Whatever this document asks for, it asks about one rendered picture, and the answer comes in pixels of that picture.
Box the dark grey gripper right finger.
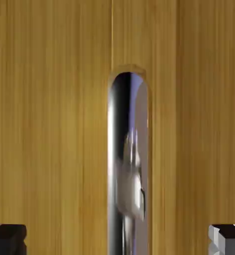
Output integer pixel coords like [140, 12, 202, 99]
[208, 224, 235, 255]

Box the curved silver metal handle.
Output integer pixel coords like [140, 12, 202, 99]
[107, 71, 150, 255]

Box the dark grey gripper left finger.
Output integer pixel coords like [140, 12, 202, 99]
[0, 224, 28, 255]

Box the light wood drawer front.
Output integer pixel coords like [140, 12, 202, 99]
[0, 0, 235, 255]

